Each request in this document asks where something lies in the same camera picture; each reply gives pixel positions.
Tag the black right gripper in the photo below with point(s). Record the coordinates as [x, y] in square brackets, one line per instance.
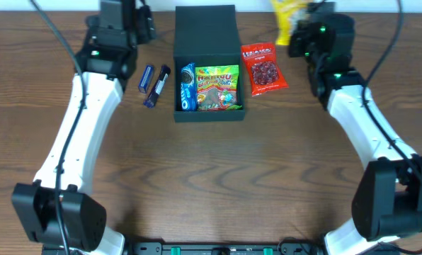
[299, 40]

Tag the yellow Hacks candy bag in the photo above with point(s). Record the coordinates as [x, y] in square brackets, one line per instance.
[288, 13]

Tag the red Hacks candy bag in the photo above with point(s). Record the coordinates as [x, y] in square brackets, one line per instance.
[261, 64]

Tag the blue Oreo cookie pack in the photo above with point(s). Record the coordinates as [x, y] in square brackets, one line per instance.
[188, 88]

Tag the green Haribo gummy bag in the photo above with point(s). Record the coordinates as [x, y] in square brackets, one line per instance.
[217, 87]

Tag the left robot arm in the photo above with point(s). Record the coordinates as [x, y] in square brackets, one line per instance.
[57, 210]

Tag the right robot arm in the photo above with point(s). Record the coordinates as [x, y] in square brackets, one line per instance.
[388, 202]

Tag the dark green open box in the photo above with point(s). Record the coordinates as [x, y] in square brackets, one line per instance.
[206, 36]

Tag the dark blue snack bar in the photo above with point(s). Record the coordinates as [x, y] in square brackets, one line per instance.
[154, 94]

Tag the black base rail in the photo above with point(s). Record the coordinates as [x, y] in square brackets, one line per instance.
[285, 248]

